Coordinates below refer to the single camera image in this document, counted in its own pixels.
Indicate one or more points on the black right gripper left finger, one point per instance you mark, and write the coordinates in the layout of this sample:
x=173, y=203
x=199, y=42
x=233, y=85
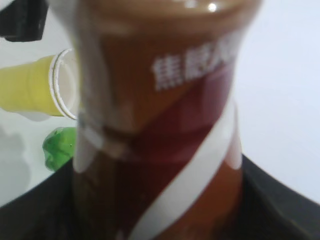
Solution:
x=44, y=213

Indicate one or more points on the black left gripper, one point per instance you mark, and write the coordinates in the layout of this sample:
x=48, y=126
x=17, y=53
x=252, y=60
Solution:
x=23, y=20

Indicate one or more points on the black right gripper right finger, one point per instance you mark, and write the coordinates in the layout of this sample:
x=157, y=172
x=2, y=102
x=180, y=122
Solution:
x=272, y=211

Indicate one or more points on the brown coffee drink bottle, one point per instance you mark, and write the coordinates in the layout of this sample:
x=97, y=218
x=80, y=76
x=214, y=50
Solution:
x=158, y=153

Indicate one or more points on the yellow paper cup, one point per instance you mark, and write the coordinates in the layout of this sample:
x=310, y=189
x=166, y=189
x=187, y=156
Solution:
x=48, y=86

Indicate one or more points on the green soda bottle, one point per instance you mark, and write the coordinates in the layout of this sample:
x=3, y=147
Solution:
x=59, y=147

